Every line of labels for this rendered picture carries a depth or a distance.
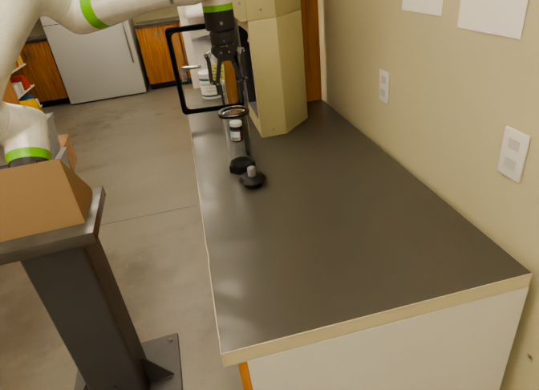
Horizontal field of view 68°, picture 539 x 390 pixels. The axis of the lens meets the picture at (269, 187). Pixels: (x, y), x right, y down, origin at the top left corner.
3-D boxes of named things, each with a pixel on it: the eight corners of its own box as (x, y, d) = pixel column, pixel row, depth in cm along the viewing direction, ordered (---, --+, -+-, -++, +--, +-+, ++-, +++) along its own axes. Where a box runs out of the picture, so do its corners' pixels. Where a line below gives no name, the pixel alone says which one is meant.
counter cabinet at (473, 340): (300, 193, 310) (290, 79, 266) (472, 484, 134) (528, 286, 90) (215, 212, 301) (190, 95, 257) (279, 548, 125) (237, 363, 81)
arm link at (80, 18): (44, 25, 122) (48, -13, 123) (79, 43, 133) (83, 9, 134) (85, 14, 114) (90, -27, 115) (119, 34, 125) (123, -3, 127)
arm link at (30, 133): (-13, 166, 121) (-18, 111, 126) (36, 174, 135) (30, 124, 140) (14, 150, 116) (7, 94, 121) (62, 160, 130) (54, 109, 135)
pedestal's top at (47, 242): (-15, 269, 118) (-22, 258, 116) (15, 213, 145) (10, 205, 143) (97, 242, 123) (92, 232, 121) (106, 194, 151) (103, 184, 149)
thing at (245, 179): (263, 176, 141) (261, 159, 138) (269, 188, 133) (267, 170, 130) (238, 180, 140) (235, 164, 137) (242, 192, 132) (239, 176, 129)
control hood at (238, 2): (235, 14, 176) (231, -11, 171) (247, 22, 148) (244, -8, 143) (209, 17, 175) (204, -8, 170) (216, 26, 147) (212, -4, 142)
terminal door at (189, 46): (245, 107, 195) (232, 19, 176) (183, 115, 195) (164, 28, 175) (245, 106, 196) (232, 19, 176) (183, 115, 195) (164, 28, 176)
